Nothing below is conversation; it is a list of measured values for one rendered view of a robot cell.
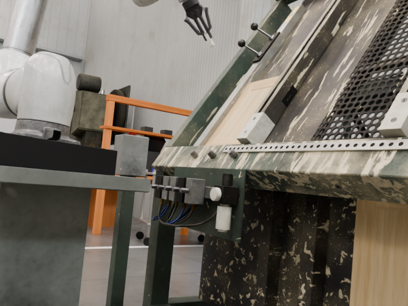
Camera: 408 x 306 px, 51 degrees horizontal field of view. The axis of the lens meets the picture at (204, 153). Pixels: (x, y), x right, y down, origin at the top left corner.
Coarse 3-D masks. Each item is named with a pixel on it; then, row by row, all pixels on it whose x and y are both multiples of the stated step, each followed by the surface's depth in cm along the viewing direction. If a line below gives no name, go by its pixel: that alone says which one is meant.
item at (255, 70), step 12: (300, 12) 215; (288, 24) 211; (276, 48) 207; (264, 60) 203; (252, 72) 199; (240, 84) 198; (228, 108) 192; (216, 120) 189; (204, 132) 189; (204, 144) 185
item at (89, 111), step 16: (80, 80) 760; (96, 80) 773; (80, 96) 726; (96, 96) 728; (128, 96) 759; (80, 112) 718; (96, 112) 729; (80, 128) 718; (96, 128) 730; (80, 144) 758; (96, 144) 733; (112, 144) 806
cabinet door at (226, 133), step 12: (252, 84) 194; (264, 84) 185; (240, 96) 195; (252, 96) 186; (264, 96) 178; (240, 108) 186; (252, 108) 178; (228, 120) 185; (240, 120) 178; (216, 132) 186; (228, 132) 178; (216, 144) 177
